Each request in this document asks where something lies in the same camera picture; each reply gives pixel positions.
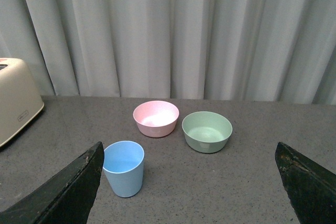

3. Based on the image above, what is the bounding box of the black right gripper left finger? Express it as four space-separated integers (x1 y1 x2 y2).
1 142 104 223

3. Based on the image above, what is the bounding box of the grey curtain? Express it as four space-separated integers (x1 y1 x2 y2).
1 0 335 104

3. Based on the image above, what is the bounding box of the pink plastic bowl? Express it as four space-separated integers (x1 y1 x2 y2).
133 100 180 138

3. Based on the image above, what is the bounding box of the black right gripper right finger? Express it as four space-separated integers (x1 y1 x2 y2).
275 142 335 223

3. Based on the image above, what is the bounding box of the cream white toaster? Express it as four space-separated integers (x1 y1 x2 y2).
1 58 44 146

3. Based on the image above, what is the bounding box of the green plastic bowl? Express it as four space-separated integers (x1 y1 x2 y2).
182 111 233 154

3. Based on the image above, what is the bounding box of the blue plastic cup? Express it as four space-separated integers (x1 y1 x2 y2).
103 141 145 198

